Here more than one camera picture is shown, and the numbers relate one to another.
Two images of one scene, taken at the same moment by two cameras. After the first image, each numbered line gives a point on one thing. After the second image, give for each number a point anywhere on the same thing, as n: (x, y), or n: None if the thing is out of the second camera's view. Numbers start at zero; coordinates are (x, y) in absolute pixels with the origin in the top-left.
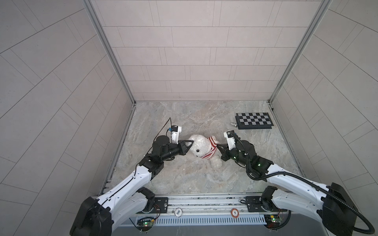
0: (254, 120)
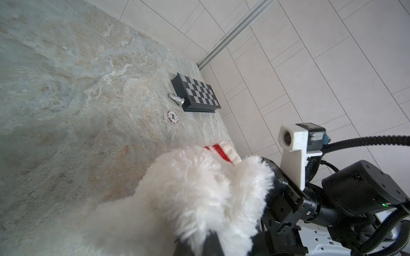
0: (198, 96)
